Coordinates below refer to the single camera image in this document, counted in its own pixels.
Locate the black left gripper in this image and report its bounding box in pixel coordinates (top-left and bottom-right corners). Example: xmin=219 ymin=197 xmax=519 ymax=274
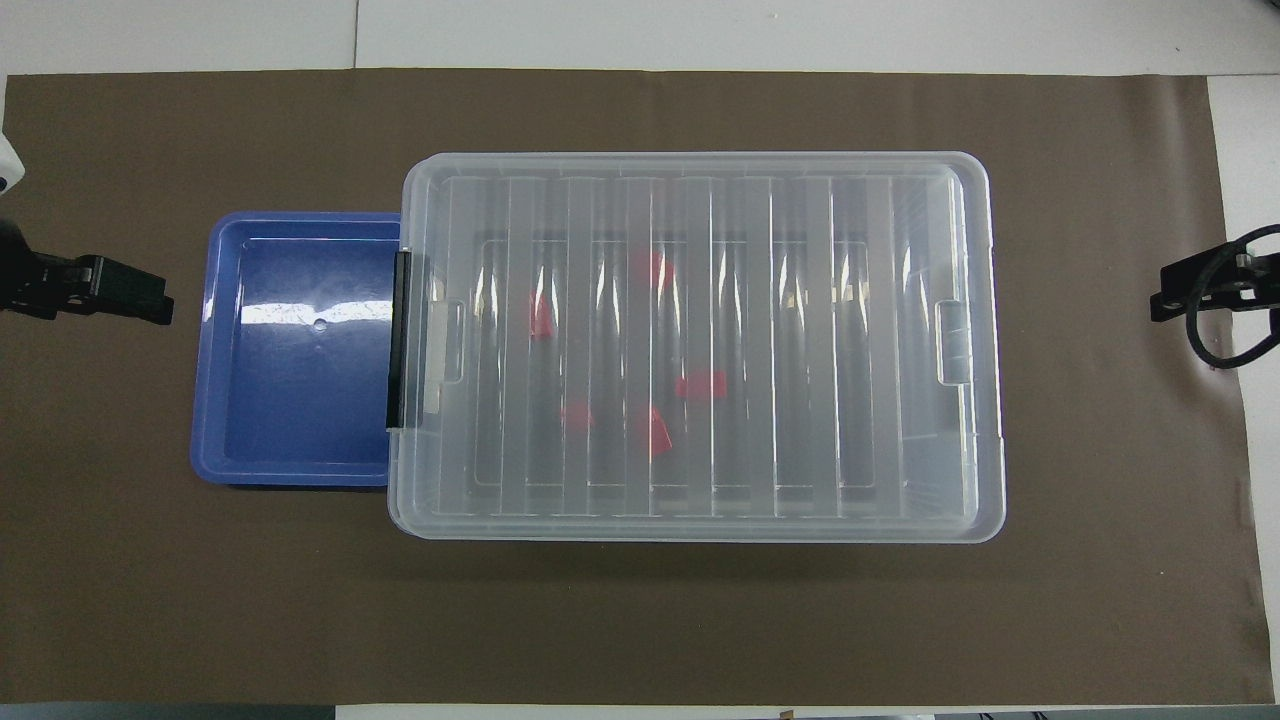
xmin=0 ymin=225 xmax=175 ymax=326

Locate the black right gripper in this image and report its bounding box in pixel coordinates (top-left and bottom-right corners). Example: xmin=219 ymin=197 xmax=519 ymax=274
xmin=1150 ymin=240 xmax=1280 ymax=323

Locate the clear plastic box lid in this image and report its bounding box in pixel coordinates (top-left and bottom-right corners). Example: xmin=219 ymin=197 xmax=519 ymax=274
xmin=387 ymin=152 xmax=1007 ymax=544

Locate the blue plastic tray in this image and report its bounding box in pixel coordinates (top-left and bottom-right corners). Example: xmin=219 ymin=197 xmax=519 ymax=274
xmin=190 ymin=211 xmax=406 ymax=489

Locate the clear plastic storage box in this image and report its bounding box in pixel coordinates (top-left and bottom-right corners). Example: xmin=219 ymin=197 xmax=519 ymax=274
xmin=387 ymin=152 xmax=1007 ymax=544

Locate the brown paper table mat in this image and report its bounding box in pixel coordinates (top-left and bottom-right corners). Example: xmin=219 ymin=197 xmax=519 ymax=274
xmin=0 ymin=68 xmax=1276 ymax=707

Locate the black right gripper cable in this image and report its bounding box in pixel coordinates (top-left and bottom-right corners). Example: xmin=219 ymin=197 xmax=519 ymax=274
xmin=1187 ymin=225 xmax=1280 ymax=371

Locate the black box latch handle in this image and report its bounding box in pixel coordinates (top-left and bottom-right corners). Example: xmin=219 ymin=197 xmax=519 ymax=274
xmin=386 ymin=250 xmax=414 ymax=431

